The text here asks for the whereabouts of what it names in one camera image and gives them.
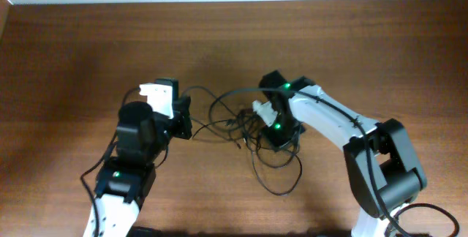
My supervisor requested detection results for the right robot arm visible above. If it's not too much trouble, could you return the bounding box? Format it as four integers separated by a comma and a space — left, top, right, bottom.
252, 70, 427, 236

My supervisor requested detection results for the thin black USB cable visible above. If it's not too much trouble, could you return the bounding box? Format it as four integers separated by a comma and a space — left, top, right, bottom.
191, 118, 303, 197

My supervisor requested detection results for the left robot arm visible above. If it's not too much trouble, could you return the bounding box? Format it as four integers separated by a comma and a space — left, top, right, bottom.
83, 78, 192, 237

